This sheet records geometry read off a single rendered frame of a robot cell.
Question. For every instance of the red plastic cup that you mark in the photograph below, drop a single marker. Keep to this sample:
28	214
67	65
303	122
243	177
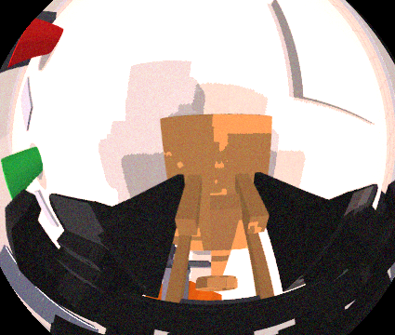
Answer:
38	39

